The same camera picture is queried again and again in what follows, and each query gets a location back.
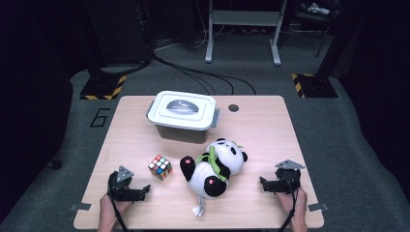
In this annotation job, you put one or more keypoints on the dark equipment cabinet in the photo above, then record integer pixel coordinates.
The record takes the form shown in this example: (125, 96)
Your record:
(119, 32)

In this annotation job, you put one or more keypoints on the white metal stand frame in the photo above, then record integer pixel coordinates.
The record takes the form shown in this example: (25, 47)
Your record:
(245, 17)

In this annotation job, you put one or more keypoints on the person's right hand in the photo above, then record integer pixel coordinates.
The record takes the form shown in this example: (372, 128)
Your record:
(298, 206)

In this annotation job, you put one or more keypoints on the dark chair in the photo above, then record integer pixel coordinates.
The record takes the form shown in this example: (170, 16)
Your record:
(317, 14)

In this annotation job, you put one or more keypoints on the black yellow striped stand base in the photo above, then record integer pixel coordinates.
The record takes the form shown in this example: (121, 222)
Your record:
(101, 87)
(317, 86)

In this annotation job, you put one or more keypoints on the black round floor knob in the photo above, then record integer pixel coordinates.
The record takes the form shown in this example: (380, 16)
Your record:
(55, 164)

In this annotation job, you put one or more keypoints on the person's left hand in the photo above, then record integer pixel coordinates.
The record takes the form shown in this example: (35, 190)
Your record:
(108, 211)

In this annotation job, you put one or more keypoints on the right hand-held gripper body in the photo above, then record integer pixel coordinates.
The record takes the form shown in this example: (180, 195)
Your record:
(288, 182)

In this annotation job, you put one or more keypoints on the grey metal table clip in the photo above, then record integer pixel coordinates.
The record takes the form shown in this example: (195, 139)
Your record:
(80, 207)
(318, 207)

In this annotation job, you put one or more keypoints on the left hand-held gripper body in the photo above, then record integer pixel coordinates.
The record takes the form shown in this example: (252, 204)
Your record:
(119, 190)

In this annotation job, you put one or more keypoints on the grey clear storage box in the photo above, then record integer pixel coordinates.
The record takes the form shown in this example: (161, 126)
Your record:
(180, 133)

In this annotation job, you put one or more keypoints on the colourful puzzle cube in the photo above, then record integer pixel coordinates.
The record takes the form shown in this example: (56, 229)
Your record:
(160, 167)

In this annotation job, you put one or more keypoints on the panda plush toy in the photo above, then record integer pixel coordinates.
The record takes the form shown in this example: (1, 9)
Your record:
(209, 170)

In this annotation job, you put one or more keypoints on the white box lid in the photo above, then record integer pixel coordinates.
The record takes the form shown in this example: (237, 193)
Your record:
(182, 111)

